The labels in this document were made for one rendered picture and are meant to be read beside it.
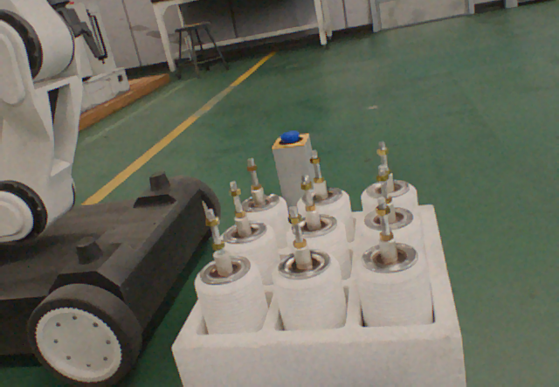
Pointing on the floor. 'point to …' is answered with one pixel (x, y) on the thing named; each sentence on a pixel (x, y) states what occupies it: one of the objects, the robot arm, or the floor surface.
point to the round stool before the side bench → (200, 47)
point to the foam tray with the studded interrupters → (334, 341)
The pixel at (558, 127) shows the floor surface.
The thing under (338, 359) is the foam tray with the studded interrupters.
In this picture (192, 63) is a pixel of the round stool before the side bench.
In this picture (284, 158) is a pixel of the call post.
